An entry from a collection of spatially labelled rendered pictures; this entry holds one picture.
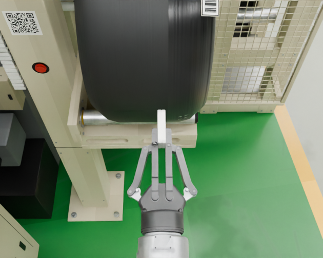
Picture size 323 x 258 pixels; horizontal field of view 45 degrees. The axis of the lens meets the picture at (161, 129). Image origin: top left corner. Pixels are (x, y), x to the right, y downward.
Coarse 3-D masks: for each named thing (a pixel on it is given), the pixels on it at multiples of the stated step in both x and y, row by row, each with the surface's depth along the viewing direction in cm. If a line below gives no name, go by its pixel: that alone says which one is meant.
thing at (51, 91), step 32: (0, 0) 86; (32, 0) 86; (64, 32) 106; (32, 64) 105; (64, 64) 106; (32, 96) 116; (64, 96) 117; (64, 128) 132; (64, 160) 152; (96, 160) 158; (96, 192) 179
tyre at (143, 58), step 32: (96, 0) 74; (128, 0) 74; (160, 0) 74; (192, 0) 74; (96, 32) 76; (128, 32) 75; (160, 32) 75; (192, 32) 76; (96, 64) 79; (128, 64) 79; (160, 64) 79; (192, 64) 79; (96, 96) 87; (128, 96) 85; (160, 96) 85; (192, 96) 86
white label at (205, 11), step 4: (204, 0) 75; (208, 0) 75; (212, 0) 75; (216, 0) 76; (204, 4) 75; (208, 4) 75; (212, 4) 76; (216, 4) 76; (204, 8) 75; (208, 8) 75; (212, 8) 76; (216, 8) 76; (204, 12) 75; (208, 12) 76; (212, 12) 76; (216, 12) 76
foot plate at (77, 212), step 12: (120, 180) 202; (72, 192) 199; (120, 192) 199; (72, 204) 195; (120, 204) 195; (72, 216) 192; (84, 216) 192; (96, 216) 192; (108, 216) 192; (120, 216) 192
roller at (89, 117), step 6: (84, 114) 114; (90, 114) 114; (96, 114) 114; (84, 120) 114; (90, 120) 114; (96, 120) 114; (102, 120) 114; (108, 120) 114; (186, 120) 115; (192, 120) 115
